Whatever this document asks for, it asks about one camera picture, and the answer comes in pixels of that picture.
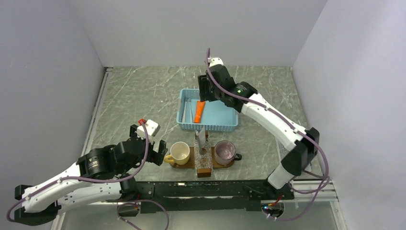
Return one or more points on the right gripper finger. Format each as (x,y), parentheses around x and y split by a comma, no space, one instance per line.
(203,86)
(212,92)

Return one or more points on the light blue plastic basket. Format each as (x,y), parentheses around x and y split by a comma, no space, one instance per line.
(216,116)

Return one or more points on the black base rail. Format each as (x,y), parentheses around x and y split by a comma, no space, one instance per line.
(249,195)

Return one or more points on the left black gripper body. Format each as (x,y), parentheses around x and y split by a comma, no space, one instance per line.
(151,155)

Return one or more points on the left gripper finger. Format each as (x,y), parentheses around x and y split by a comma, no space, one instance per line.
(133,131)
(160,153)

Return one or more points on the yellow ceramic mug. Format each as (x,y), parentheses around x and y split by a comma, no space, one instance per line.
(179,153)

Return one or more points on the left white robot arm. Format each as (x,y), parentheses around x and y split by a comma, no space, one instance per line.
(100,175)

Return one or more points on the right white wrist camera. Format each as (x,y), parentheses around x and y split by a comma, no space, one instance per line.
(212,61)

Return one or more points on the mauve ceramic cup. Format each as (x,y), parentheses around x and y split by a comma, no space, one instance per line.
(225,152)

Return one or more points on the brown oval wooden tray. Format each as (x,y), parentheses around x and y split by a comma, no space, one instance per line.
(196,161)

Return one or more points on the orange toothpaste tube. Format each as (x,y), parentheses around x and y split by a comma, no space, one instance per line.
(199,111)

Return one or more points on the light blue toothbrush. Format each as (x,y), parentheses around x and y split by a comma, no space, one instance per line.
(191,111)

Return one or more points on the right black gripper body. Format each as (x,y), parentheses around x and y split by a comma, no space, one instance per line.
(219,94)

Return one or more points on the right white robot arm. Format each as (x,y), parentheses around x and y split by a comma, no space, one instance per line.
(217,85)

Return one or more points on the clear plastic container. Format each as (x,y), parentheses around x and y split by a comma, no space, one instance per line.
(282,151)

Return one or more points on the aluminium frame rail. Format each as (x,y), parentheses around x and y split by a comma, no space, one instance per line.
(97,111)

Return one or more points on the clear holder with brown ends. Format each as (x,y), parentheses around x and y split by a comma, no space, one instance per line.
(207,172)

